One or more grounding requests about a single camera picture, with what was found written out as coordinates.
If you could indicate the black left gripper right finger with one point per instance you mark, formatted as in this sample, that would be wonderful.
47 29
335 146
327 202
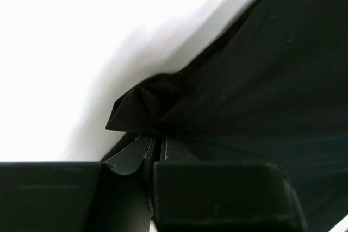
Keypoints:
194 195

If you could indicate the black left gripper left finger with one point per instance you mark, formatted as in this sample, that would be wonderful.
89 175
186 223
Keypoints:
78 196

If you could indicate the black trousers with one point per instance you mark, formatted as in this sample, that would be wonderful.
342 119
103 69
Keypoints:
272 88

